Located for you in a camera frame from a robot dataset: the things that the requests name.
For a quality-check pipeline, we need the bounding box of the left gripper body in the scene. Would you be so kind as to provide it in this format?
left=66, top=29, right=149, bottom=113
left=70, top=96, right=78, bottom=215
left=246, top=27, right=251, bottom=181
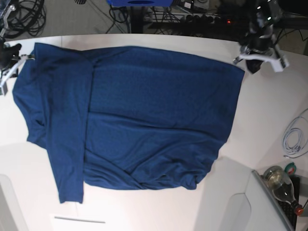
left=243, top=31, right=276, bottom=54

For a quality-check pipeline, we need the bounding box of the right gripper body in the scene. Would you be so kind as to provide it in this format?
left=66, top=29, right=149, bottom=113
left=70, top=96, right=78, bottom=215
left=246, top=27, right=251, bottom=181
left=0, top=43, right=22, bottom=71

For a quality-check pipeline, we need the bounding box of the dark blue t-shirt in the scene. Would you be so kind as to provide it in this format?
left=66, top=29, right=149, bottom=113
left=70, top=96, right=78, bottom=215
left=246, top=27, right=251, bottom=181
left=13, top=43, right=244, bottom=203

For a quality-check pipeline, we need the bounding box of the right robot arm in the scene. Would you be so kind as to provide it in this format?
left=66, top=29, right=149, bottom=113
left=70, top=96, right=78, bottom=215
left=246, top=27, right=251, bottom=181
left=0, top=0, right=22, bottom=71

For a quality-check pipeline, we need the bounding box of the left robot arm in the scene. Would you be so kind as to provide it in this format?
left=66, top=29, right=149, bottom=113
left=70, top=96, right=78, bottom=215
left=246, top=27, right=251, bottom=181
left=244, top=0, right=285, bottom=68

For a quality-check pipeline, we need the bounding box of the green tape roll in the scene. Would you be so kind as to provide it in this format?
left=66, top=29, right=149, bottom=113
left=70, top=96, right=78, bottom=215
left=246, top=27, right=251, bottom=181
left=284, top=162, right=297, bottom=176

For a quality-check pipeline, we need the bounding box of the clear glass bottle red cap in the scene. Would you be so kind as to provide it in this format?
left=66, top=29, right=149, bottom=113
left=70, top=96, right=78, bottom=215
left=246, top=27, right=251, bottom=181
left=263, top=166, right=304, bottom=216

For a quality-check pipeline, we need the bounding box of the black mat under bottle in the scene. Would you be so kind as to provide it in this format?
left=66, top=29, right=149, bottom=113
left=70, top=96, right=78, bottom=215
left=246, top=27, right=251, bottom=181
left=276, top=175, right=301, bottom=228

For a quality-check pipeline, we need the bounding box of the coiled white cable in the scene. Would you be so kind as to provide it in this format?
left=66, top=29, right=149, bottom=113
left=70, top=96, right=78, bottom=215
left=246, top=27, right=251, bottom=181
left=282, top=115, right=308, bottom=159

